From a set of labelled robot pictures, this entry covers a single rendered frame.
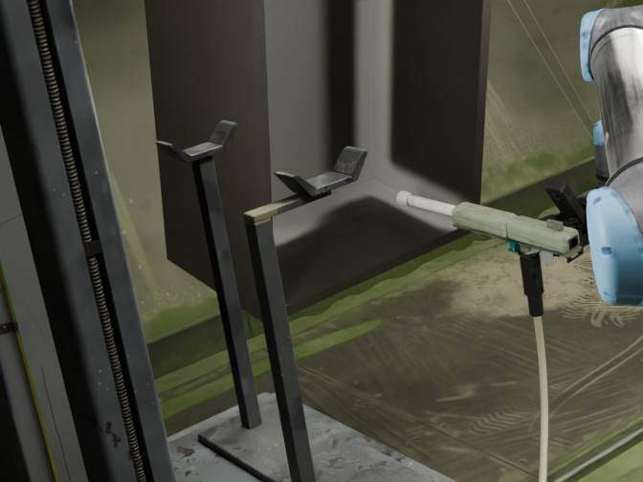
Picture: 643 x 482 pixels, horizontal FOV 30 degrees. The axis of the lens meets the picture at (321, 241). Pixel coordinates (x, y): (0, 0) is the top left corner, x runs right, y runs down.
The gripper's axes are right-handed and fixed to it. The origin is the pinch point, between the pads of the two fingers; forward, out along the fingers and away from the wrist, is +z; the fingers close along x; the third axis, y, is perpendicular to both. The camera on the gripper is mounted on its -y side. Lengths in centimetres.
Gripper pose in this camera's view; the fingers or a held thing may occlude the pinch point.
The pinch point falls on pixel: (523, 245)
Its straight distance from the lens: 244.2
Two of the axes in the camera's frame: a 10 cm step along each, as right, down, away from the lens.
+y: 1.8, 9.0, 4.1
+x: -6.5, -2.0, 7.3
